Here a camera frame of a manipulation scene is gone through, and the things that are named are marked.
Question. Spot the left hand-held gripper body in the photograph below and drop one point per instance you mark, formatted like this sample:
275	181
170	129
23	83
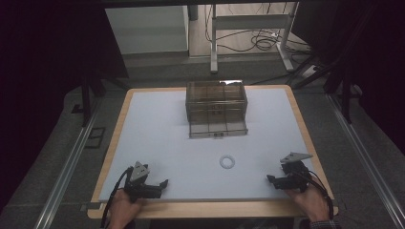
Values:
140	171

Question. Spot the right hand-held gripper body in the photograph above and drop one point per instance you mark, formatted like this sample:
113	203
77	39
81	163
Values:
294	178

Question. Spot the transparent drawer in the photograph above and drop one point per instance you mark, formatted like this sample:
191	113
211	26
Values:
218	129

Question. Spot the transparent drawer organizer box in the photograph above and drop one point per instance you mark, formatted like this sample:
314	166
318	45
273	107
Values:
216	101

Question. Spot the person's right hand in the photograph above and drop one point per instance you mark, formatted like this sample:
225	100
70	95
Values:
312	203

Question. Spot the person's left hand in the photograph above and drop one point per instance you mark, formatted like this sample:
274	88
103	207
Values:
122	206

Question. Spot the white table mat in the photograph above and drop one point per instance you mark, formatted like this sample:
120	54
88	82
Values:
165	152

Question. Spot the plaid shirt sleeve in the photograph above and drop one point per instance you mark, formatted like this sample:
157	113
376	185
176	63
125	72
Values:
324	224

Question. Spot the black metal stand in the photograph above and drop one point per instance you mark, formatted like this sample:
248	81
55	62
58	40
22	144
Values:
86	101
345	98

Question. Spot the white power strip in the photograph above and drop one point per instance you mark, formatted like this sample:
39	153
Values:
309	71

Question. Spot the dark curtain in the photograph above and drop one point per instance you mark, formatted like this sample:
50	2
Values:
375	63
47	47

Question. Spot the white cabinet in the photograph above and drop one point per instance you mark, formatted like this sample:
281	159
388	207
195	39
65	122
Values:
146	28

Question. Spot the black floor frame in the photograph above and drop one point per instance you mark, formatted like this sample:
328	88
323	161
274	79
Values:
95	137

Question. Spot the metal floor rail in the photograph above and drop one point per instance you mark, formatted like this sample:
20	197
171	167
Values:
67	171
366	159

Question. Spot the white metal desk frame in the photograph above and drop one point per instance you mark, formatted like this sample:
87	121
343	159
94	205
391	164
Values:
214	47

